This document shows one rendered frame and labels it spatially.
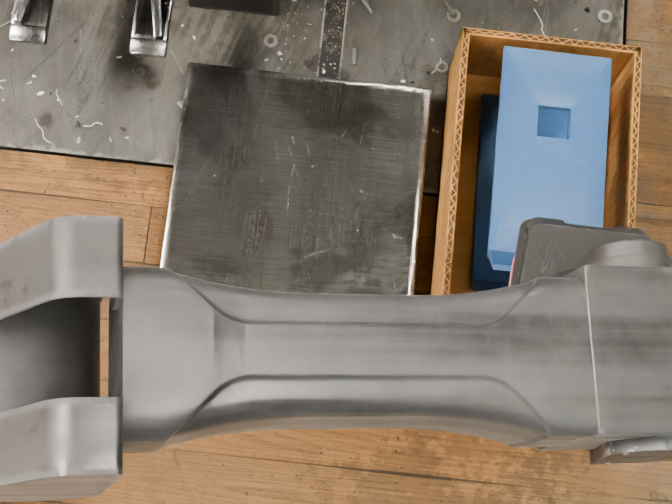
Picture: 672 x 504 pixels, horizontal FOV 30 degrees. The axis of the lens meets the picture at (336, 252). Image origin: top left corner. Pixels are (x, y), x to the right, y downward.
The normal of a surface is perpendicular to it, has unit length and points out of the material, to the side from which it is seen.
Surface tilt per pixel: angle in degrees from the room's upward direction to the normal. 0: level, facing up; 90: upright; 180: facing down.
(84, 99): 0
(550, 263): 32
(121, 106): 0
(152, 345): 13
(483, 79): 0
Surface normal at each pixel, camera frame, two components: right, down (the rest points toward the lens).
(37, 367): 0.37, -0.25
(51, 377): 0.56, -0.23
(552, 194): 0.04, -0.23
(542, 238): -0.01, 0.29
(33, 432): -0.76, -0.14
